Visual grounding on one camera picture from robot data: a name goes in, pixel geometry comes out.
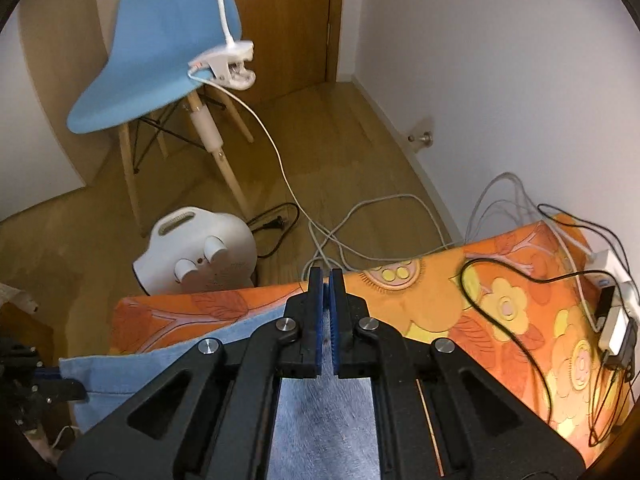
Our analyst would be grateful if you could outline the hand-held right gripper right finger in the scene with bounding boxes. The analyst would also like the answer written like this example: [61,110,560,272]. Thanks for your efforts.
[330,267,587,480]

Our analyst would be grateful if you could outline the grey cable on floor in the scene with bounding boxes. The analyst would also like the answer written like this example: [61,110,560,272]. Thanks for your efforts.
[301,194,463,281]

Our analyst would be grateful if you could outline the black heater cable with plug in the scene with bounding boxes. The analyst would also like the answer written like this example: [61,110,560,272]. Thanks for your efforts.
[247,202,301,261]

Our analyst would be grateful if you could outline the wooden door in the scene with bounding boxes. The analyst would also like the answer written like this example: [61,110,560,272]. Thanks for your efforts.
[220,0,347,107]

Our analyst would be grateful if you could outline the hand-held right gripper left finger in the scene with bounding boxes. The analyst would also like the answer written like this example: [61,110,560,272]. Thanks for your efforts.
[57,266,325,480]

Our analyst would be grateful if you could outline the white lamp cable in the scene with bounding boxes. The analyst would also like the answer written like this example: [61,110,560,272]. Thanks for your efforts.
[189,67,453,261]

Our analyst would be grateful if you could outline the bundle of grey cables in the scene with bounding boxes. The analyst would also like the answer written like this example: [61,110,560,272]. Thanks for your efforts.
[465,172,598,261]

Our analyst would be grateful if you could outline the white power adapter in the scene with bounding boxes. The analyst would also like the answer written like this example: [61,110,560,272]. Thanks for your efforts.
[597,307,632,353]

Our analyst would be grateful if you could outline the white fan heater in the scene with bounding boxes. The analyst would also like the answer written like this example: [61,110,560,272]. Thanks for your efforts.
[132,206,259,297]

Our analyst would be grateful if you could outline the white clip lamp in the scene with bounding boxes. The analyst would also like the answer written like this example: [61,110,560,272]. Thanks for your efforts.
[187,0,257,91]

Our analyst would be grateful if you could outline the white power strip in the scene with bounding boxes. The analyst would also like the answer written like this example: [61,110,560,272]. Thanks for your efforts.
[586,249,640,322]

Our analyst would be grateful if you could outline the blue chair with wooden legs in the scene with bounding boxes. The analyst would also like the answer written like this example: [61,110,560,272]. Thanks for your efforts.
[66,0,256,238]

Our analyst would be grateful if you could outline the orange floral blanket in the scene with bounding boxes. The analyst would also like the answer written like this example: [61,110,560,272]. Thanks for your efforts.
[107,214,640,467]

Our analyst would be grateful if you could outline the blue towel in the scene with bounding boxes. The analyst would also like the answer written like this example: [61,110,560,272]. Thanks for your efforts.
[59,305,382,480]

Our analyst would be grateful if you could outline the black power adapter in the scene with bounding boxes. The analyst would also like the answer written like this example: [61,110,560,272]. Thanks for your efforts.
[594,285,618,332]

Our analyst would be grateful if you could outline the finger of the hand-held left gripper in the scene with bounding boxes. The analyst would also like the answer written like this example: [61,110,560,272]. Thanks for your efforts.
[31,366,89,405]

